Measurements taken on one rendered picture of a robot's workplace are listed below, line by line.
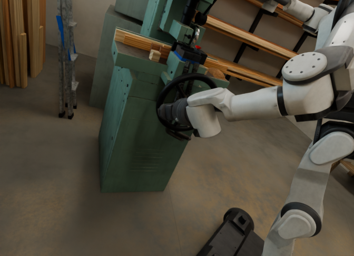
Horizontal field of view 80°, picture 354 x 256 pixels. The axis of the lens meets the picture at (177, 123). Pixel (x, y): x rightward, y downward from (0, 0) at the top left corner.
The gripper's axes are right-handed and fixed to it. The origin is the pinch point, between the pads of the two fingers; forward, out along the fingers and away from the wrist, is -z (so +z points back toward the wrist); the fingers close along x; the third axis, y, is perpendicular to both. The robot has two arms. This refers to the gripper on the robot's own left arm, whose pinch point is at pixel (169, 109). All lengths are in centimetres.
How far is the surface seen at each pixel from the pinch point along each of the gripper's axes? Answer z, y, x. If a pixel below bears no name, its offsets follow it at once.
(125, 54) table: -17.5, 24.1, -9.3
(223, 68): -29, 16, 51
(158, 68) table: -18.5, 17.7, 4.9
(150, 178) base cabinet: -56, -49, 5
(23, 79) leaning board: -160, 31, -68
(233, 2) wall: -187, 124, 208
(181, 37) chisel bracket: -21.3, 32.0, 20.2
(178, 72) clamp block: -8.6, 14.4, 9.8
